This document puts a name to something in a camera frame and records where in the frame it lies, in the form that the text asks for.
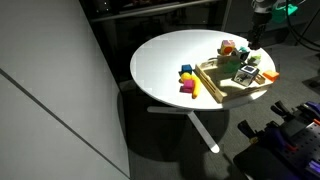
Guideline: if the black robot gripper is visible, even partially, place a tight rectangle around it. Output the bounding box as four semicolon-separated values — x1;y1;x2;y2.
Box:
247;13;269;50

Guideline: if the robot arm with green part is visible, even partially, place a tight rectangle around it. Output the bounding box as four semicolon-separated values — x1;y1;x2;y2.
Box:
247;0;298;50

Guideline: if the maroon round fruit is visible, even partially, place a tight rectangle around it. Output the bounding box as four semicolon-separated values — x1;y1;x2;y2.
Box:
248;55;261;66

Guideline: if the wooden tray box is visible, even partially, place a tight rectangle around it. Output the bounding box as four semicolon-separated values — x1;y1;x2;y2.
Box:
194;57;272;103

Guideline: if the teal white black cube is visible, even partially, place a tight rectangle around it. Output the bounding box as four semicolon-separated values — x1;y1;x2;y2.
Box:
231;47;250;61

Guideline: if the multicolour shape sorter cube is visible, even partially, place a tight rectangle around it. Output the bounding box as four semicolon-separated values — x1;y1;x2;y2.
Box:
218;40;235;55

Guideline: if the green cube block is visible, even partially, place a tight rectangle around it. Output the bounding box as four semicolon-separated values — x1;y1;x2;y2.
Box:
224;61;241;73

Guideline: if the orange block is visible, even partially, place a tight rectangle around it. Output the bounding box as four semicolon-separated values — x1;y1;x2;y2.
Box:
262;70;279;82

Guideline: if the black white patterned cube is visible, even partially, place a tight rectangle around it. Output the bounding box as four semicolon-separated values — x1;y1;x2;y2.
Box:
233;65;259;87

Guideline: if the blue cube block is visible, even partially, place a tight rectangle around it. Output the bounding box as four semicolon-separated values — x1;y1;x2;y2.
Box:
181;64;192;74

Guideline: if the yellow banana toy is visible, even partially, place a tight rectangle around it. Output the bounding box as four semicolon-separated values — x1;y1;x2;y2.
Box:
180;72;201;99

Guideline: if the magenta cube block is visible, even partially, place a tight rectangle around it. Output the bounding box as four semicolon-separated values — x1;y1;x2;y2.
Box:
180;80;194;93

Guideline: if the purple clamp upper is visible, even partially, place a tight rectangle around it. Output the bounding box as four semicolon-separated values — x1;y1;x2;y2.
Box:
270;101;320;125

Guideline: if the purple clamp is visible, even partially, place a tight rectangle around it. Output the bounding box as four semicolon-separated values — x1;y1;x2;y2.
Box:
237;120;298;151
270;101;320;125

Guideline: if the purple clamp lower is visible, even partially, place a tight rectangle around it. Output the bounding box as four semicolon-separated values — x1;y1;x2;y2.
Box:
237;120;298;151

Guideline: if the white table base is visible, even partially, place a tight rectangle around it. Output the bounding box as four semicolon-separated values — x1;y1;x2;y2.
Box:
147;106;220;153

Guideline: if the perforated metal plate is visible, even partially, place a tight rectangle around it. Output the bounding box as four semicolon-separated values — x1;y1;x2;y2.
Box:
233;121;320;180

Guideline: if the black cable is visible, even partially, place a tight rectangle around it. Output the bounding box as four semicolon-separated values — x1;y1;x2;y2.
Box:
285;0;320;53

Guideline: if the metal shelf rail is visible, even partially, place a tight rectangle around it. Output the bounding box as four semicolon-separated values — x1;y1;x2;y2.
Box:
89;0;220;23

